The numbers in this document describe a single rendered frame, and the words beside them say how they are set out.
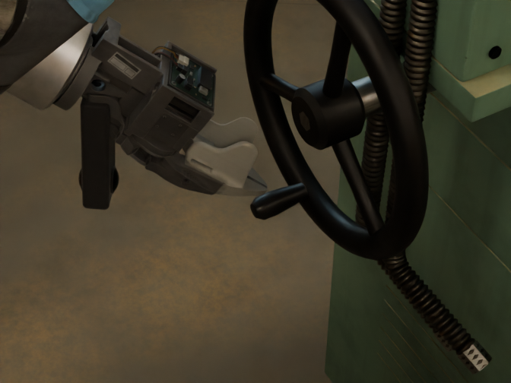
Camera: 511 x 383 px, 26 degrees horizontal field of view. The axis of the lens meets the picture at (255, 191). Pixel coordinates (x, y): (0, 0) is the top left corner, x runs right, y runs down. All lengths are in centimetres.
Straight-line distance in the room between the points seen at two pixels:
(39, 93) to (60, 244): 110
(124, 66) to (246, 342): 98
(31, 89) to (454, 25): 36
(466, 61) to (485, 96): 3
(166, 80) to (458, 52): 25
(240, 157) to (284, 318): 92
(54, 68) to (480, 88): 36
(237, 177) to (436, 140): 31
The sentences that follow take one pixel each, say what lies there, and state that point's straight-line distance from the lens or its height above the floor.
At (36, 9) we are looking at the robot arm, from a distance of 72.
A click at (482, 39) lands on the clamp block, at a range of 95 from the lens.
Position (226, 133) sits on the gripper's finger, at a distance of 101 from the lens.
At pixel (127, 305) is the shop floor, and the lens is 191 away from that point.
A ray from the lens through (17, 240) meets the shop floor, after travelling 204.
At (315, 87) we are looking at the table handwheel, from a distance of 100.
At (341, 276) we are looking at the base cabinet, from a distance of 159.
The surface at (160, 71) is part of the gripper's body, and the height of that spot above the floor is 89.
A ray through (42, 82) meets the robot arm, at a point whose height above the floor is 90.
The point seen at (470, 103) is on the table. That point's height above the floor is 86.
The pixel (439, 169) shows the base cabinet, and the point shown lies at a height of 62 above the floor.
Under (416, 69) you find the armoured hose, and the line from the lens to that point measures 99.
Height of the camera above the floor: 149
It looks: 46 degrees down
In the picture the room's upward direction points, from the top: straight up
